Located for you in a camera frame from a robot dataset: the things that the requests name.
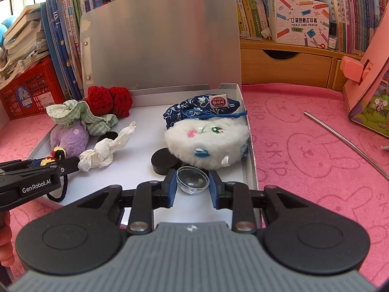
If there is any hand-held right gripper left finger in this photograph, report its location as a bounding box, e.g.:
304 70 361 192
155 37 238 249
73 170 178 235

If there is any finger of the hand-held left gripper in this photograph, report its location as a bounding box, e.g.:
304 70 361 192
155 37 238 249
0 159 53 174
0 156 80 183

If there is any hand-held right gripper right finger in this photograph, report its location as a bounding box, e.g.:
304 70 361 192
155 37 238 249
209 170 315 235

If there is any yellow red crochet hair tie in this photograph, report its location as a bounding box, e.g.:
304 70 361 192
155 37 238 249
39 147 69 203

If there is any clear plastic dome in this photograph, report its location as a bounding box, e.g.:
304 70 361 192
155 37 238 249
176 167 210 195

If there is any purple plush toy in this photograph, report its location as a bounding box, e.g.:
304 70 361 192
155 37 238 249
49 121 90 159

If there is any white tissue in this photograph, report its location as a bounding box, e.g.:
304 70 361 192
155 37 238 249
78 121 137 172

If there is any white fluffy cat pouch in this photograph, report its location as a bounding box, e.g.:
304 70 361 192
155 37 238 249
164 116 250 171

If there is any green checked scrunchie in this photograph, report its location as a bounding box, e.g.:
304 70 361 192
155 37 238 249
46 100 117 136

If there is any red crochet pouch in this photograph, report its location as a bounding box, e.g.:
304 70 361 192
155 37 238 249
87 86 133 119

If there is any blue floral drawstring pouch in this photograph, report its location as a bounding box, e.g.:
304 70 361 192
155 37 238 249
162 93 247 130

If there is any silver cardboard box with lid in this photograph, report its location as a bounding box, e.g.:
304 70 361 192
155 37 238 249
26 0 259 228

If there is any person's left hand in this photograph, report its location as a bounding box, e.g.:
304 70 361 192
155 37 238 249
0 211 15 268

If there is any red plastic crate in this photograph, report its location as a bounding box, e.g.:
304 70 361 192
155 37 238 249
0 57 66 120

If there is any pink printed table cloth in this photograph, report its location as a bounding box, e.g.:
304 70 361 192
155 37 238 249
0 82 389 283

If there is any row of thin blue books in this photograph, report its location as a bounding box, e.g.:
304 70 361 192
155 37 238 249
41 0 92 101

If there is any stack of books and papers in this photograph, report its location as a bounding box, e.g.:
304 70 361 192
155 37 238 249
0 4 52 90

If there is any thin metal rod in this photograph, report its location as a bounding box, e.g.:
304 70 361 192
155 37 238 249
304 111 389 181

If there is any blue plush toy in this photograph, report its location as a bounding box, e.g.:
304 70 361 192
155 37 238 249
0 15 16 45

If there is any wooden drawer organizer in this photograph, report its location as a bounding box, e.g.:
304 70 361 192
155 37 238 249
239 36 363 91

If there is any white printed carton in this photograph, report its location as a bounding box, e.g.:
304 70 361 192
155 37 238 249
268 0 330 48

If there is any small glass bottle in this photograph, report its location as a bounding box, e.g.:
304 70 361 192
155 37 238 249
327 21 338 51

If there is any row of upright books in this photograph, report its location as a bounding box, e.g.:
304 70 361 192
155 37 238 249
91 0 389 54

